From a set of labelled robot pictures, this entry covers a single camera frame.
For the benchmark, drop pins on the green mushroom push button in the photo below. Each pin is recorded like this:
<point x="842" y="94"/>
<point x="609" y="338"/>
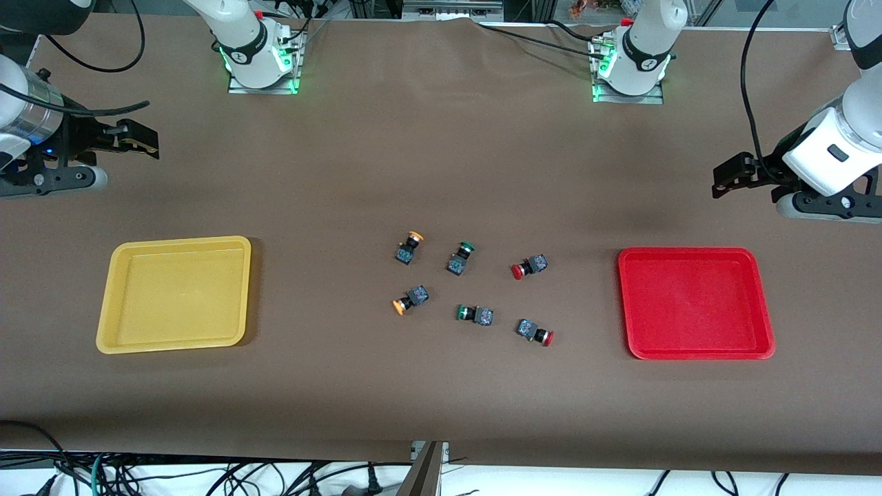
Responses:
<point x="456" y="264"/>
<point x="483" y="317"/>

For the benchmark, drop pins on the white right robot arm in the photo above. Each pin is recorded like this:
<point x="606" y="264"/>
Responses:
<point x="241" y="34"/>

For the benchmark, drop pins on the yellow plastic tray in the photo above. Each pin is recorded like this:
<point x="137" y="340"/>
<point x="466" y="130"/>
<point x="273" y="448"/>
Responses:
<point x="176" y="296"/>

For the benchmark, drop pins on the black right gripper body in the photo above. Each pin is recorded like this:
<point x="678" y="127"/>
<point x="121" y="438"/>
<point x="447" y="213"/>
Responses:
<point x="77" y="136"/>

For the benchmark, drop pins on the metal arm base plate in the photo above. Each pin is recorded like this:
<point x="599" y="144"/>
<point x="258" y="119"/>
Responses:
<point x="623" y="98"/>
<point x="265" y="84"/>

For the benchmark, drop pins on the red plastic tray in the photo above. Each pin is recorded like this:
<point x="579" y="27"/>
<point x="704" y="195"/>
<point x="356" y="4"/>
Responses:
<point x="694" y="303"/>

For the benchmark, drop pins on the aluminium corner bracket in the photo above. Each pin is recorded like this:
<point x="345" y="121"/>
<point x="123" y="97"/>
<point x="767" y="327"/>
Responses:
<point x="844" y="36"/>

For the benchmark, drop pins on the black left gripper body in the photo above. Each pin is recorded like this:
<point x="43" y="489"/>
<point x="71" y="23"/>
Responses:
<point x="770" y="167"/>

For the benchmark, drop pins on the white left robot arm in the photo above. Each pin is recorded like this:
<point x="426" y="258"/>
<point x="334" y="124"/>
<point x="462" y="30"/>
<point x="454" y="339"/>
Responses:
<point x="644" y="41"/>

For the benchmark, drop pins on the orange background objects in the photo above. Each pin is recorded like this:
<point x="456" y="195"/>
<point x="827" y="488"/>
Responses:
<point x="586" y="8"/>

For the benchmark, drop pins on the brown table cover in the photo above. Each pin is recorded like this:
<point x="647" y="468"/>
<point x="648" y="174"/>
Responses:
<point x="441" y="172"/>

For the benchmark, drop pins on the yellow push button red contact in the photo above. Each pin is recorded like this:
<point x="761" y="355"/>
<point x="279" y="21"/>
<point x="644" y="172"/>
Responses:
<point x="417" y="297"/>

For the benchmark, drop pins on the red mushroom push button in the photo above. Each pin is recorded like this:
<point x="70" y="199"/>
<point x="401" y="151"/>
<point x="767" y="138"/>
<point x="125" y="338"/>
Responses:
<point x="536" y="263"/>
<point x="528" y="328"/>

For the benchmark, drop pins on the yellow push button green contact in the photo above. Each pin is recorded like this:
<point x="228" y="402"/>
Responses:
<point x="405" y="255"/>

